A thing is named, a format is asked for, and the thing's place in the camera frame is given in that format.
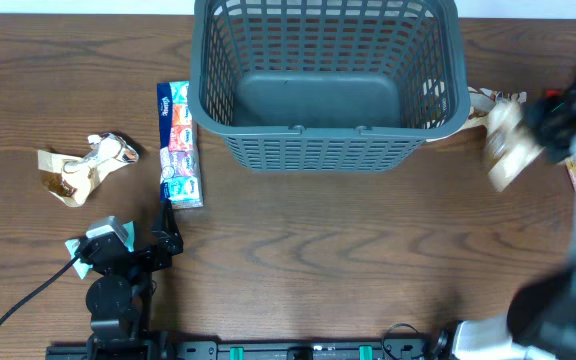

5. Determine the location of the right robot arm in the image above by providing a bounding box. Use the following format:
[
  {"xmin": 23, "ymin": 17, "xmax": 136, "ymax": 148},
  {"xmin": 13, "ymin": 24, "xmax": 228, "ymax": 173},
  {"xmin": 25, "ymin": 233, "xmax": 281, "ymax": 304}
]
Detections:
[{"xmin": 424, "ymin": 75, "xmax": 576, "ymax": 359}]

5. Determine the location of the grey plastic basket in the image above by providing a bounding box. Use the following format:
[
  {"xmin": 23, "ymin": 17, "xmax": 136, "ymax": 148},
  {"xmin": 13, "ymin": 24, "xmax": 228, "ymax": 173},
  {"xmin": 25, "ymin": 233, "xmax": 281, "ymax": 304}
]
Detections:
[{"xmin": 188, "ymin": 0, "xmax": 471, "ymax": 172}]

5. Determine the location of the colourful Kleenex tissue pack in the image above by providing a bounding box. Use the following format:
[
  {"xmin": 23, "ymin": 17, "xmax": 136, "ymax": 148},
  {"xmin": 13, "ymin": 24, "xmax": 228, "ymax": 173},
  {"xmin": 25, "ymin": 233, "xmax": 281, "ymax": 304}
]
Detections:
[{"xmin": 157, "ymin": 81, "xmax": 203, "ymax": 209}]

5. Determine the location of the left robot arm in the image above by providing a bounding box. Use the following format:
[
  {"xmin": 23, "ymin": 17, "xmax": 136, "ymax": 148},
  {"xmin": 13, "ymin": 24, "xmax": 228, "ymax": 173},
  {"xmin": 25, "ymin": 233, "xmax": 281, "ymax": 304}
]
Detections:
[{"xmin": 76, "ymin": 234, "xmax": 183, "ymax": 356}]

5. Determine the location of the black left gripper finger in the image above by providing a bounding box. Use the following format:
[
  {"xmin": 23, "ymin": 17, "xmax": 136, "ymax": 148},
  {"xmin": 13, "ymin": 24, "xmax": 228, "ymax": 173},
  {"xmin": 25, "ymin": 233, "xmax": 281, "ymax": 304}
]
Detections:
[
  {"xmin": 151, "ymin": 199, "xmax": 184, "ymax": 254},
  {"xmin": 101, "ymin": 234, "xmax": 130, "ymax": 260}
]

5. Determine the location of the teal snack packet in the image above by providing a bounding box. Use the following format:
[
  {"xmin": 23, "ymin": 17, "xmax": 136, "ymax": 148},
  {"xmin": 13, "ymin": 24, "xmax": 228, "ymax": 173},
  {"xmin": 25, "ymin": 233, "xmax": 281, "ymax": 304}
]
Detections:
[{"xmin": 64, "ymin": 220, "xmax": 136, "ymax": 280}]

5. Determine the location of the beige brown rice bag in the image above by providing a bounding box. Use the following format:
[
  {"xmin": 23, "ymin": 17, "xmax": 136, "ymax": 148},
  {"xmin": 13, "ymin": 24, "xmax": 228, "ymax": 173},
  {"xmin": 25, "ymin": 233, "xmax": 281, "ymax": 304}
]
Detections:
[{"xmin": 37, "ymin": 133, "xmax": 139, "ymax": 207}]

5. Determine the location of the beige nut snack bag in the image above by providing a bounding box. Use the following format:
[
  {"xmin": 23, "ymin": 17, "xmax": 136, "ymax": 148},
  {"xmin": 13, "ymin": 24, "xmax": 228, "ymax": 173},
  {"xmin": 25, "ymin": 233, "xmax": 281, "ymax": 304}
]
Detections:
[{"xmin": 483, "ymin": 100, "xmax": 543, "ymax": 192}]

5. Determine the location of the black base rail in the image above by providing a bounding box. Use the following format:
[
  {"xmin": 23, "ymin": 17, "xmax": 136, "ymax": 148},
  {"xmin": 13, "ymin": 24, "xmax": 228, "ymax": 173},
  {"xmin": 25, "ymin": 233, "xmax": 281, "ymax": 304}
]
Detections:
[{"xmin": 44, "ymin": 337, "xmax": 452, "ymax": 360}]

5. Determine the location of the orange San Remo pasta pack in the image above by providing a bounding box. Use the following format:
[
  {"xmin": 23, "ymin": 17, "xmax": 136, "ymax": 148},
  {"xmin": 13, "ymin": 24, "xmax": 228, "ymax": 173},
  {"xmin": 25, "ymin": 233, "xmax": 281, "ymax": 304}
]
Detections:
[{"xmin": 564, "ymin": 157, "xmax": 576, "ymax": 192}]

